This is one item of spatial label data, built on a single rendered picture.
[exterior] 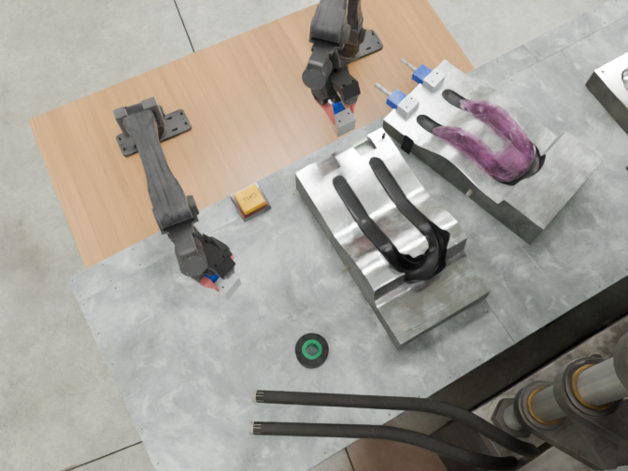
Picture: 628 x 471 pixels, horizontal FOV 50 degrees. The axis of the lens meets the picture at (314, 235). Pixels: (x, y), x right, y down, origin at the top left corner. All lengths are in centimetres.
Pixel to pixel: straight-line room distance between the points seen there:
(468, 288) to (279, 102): 73
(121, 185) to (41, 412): 104
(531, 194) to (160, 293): 95
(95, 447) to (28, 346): 45
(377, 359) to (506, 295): 36
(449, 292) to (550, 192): 36
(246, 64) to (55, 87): 129
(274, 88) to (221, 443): 97
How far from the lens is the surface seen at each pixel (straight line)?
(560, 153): 180
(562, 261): 181
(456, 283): 165
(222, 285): 153
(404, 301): 162
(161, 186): 137
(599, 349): 179
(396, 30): 206
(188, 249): 133
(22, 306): 272
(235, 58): 200
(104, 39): 318
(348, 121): 169
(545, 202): 173
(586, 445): 147
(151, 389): 167
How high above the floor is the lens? 241
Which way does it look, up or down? 69 degrees down
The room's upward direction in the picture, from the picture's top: 1 degrees counter-clockwise
